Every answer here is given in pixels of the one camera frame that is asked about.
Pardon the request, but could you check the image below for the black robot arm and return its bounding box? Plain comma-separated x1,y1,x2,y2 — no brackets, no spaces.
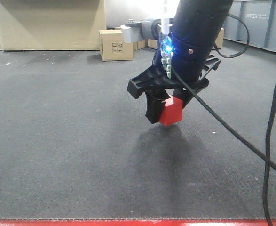
121,0,233,126

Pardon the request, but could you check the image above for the black gripper finger view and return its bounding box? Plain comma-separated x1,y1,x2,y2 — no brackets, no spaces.
145,90,170,124
173,89,194,109

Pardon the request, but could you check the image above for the large cardboard box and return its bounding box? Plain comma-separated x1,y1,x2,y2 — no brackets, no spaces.
0,0,106,51

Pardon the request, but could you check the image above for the small cardboard box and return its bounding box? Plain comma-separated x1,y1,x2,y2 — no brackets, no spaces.
99,29,134,61

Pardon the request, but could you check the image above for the green circuit board blue light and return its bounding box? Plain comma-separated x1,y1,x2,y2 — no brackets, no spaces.
160,34,174,79

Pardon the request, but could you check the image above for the black cable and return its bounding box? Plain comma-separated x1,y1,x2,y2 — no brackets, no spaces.
151,13,276,226

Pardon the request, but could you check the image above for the red magnetic cube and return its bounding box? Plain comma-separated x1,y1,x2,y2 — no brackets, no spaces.
159,96,183,126

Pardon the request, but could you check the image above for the dark grey table mat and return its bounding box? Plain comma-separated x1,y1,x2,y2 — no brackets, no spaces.
0,48,264,219

